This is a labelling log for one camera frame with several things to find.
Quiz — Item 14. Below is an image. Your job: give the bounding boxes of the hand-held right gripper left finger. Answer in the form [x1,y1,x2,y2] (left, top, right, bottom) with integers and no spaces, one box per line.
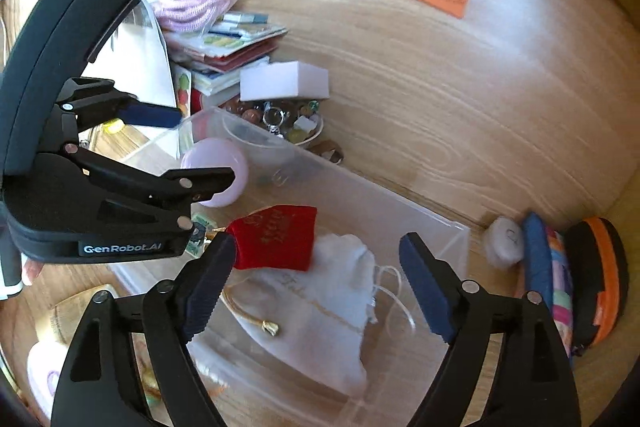
[50,233,237,427]

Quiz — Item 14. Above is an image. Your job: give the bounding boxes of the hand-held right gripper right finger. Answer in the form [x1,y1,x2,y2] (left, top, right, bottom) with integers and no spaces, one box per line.
[398,232,581,427]

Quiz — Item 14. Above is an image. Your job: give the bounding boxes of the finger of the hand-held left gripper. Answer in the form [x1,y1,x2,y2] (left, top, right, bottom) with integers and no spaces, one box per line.
[52,77,183,130]
[62,142,237,233]

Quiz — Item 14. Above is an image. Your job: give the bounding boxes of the pink round ball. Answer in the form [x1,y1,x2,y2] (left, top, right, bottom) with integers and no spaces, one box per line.
[180,138,250,208]

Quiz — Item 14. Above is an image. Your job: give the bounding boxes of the red cloth pouch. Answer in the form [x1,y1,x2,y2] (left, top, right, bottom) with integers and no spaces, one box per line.
[227,205,319,271]

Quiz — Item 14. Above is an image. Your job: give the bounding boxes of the clear plastic storage box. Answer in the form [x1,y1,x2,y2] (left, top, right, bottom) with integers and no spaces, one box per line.
[107,107,472,427]

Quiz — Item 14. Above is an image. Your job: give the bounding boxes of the wooden desktop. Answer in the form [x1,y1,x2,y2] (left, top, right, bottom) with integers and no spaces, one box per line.
[0,0,632,427]

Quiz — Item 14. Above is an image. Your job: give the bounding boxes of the fruit print card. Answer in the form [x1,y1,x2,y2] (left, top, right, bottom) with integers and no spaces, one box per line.
[172,66,194,118]

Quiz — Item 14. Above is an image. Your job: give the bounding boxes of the green patterned small packet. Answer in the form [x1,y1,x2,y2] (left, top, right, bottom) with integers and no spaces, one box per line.
[187,214,217,256]

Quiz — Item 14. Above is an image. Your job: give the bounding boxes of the white paper bag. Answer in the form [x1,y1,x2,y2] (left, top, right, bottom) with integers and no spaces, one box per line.
[79,0,177,120]

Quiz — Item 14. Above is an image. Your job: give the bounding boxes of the clear bowl of beads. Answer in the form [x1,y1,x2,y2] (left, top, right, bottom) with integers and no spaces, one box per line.
[220,98,326,148]

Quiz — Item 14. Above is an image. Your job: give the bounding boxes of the white oval case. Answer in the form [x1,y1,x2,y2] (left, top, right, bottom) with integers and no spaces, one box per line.
[482,216,526,267]

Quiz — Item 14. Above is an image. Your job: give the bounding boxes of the stack of booklets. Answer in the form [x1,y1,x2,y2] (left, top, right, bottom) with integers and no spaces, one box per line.
[165,24,289,98]

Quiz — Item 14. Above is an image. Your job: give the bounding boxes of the blue pencil case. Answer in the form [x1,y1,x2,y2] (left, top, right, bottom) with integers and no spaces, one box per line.
[522,212,556,310]

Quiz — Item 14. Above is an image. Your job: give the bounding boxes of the brown shiny trinket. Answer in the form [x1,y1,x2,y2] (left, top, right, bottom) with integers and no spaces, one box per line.
[307,139,346,166]

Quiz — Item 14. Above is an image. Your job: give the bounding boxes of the white foam block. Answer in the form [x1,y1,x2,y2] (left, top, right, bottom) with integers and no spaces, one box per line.
[239,61,331,102]

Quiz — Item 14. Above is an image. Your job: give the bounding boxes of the blue and white adapter pack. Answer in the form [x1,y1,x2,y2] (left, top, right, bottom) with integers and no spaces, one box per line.
[209,11,269,36]

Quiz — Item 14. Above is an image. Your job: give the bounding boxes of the colourful striped pouch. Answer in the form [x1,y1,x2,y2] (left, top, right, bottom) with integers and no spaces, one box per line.
[544,227,577,354]

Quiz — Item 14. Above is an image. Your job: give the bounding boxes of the beige round container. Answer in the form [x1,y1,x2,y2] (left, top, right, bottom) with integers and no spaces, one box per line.
[34,284,117,348]

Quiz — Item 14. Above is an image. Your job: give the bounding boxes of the black and orange case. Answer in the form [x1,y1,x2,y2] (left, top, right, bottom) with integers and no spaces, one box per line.
[562,217,631,357]

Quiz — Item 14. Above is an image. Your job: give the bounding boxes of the white and pink case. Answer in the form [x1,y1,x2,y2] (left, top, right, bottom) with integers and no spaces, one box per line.
[25,339,71,420]

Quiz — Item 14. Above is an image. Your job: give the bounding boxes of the white drawstring cloth bag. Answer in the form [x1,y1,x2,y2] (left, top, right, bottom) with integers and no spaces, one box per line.
[192,234,417,397]

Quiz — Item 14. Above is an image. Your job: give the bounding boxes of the pink coiled cable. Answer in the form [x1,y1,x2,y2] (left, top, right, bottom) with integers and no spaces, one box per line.
[152,0,242,34]

